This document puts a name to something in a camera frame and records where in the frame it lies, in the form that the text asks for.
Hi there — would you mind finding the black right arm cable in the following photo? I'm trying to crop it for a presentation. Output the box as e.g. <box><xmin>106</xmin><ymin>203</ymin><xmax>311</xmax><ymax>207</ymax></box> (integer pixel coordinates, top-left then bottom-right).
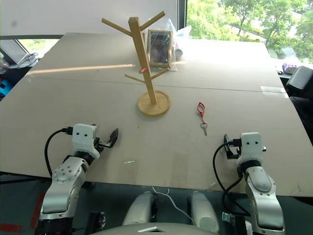
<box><xmin>212</xmin><ymin>139</ymin><xmax>251</xmax><ymax>217</ymax></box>

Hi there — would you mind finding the wooden picture frame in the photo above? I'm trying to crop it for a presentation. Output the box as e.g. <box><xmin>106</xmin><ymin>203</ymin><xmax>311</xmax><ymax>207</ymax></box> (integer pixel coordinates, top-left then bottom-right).
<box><xmin>146</xmin><ymin>28</ymin><xmax>174</xmax><ymax>69</ymax></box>

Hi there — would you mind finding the silver right robot leg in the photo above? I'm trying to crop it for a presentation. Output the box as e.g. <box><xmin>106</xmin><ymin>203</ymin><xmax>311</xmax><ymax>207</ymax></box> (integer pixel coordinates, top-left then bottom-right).
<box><xmin>190</xmin><ymin>191</ymin><xmax>220</xmax><ymax>233</ymax></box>

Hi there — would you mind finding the metal bracket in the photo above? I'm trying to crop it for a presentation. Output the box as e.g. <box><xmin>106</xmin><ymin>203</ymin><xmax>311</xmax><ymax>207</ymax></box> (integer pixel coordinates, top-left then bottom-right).
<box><xmin>221</xmin><ymin>212</ymin><xmax>236</xmax><ymax>224</ymax></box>

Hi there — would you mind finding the black office chair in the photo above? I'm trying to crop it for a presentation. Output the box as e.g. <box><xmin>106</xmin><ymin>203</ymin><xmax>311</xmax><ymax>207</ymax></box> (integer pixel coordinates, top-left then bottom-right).
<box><xmin>285</xmin><ymin>65</ymin><xmax>313</xmax><ymax>149</ymax></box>

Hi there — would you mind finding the purple object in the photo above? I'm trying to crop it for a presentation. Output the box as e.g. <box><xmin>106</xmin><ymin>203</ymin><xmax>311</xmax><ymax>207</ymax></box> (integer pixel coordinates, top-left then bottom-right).
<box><xmin>282</xmin><ymin>62</ymin><xmax>298</xmax><ymax>74</ymax></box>

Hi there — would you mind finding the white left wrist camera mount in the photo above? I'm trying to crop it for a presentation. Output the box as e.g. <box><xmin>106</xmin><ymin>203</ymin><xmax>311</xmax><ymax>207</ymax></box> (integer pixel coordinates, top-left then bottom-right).
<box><xmin>72</xmin><ymin>123</ymin><xmax>100</xmax><ymax>157</ymax></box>

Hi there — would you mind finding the clear plastic bag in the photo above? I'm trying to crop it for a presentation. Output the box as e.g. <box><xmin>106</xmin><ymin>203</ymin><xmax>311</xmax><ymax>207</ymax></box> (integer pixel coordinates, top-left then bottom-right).
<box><xmin>156</xmin><ymin>18</ymin><xmax>193</xmax><ymax>72</ymax></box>

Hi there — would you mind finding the dark window frame post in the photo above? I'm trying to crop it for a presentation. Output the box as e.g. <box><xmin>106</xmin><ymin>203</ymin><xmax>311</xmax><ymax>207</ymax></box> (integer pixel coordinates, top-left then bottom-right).
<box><xmin>176</xmin><ymin>0</ymin><xmax>188</xmax><ymax>30</ymax></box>

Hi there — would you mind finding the thin white cable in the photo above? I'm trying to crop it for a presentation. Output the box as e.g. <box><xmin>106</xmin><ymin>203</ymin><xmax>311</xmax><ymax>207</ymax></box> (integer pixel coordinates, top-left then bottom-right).
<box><xmin>152</xmin><ymin>187</ymin><xmax>196</xmax><ymax>225</ymax></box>

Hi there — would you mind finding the white cable bundle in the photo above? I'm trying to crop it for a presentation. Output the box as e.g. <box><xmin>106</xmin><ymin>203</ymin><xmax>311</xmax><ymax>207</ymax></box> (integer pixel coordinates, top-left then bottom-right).
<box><xmin>16</xmin><ymin>51</ymin><xmax>39</xmax><ymax>69</ymax></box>

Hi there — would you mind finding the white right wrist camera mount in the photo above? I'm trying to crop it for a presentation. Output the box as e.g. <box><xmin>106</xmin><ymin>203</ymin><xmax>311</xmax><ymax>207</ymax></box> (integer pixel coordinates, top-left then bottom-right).
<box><xmin>236</xmin><ymin>132</ymin><xmax>267</xmax><ymax>164</ymax></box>

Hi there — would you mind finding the blue plastic object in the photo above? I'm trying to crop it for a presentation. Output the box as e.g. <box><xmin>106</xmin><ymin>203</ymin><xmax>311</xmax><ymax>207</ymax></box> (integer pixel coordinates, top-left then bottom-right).
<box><xmin>0</xmin><ymin>78</ymin><xmax>13</xmax><ymax>98</ymax></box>

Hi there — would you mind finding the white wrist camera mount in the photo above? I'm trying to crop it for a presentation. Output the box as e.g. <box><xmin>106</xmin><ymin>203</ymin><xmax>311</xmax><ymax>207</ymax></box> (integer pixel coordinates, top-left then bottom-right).
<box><xmin>236</xmin><ymin>132</ymin><xmax>267</xmax><ymax>164</ymax></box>
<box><xmin>72</xmin><ymin>123</ymin><xmax>100</xmax><ymax>157</ymax></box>

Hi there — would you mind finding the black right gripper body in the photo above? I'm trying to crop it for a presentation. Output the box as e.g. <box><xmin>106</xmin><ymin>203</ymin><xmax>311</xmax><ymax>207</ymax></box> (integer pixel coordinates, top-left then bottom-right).
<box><xmin>226</xmin><ymin>138</ymin><xmax>242</xmax><ymax>160</ymax></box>

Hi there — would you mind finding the clear tape strip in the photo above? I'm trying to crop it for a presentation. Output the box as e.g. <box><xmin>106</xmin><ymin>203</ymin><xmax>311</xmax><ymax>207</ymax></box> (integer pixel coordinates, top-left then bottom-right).
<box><xmin>259</xmin><ymin>85</ymin><xmax>287</xmax><ymax>94</ymax></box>

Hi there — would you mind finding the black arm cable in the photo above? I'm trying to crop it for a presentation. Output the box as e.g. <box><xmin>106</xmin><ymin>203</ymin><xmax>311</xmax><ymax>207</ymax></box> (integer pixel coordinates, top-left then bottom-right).
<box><xmin>44</xmin><ymin>126</ymin><xmax>74</xmax><ymax>179</ymax></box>
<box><xmin>212</xmin><ymin>139</ymin><xmax>251</xmax><ymax>217</ymax></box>

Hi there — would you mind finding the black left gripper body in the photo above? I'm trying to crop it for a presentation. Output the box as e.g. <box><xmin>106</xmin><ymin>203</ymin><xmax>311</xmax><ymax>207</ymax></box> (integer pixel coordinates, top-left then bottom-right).
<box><xmin>93</xmin><ymin>137</ymin><xmax>111</xmax><ymax>153</ymax></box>

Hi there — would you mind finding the wooden tree-shaped hanging rack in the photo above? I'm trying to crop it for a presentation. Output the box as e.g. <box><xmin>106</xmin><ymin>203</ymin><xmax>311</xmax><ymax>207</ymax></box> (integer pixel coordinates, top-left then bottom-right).
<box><xmin>101</xmin><ymin>10</ymin><xmax>171</xmax><ymax>117</ymax></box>

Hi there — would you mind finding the silver robot torso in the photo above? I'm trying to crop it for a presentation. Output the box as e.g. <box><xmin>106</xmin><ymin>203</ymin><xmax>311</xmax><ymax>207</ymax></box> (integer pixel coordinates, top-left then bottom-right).
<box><xmin>89</xmin><ymin>221</ymin><xmax>219</xmax><ymax>235</ymax></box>

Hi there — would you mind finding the silver key with red carabiner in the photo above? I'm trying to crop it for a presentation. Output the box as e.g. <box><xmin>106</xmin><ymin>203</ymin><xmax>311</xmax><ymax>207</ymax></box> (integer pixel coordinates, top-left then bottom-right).
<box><xmin>196</xmin><ymin>101</ymin><xmax>209</xmax><ymax>137</ymax></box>

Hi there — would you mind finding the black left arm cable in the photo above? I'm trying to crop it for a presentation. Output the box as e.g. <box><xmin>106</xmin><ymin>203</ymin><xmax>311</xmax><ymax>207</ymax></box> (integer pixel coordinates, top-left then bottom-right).
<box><xmin>44</xmin><ymin>126</ymin><xmax>74</xmax><ymax>179</ymax></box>

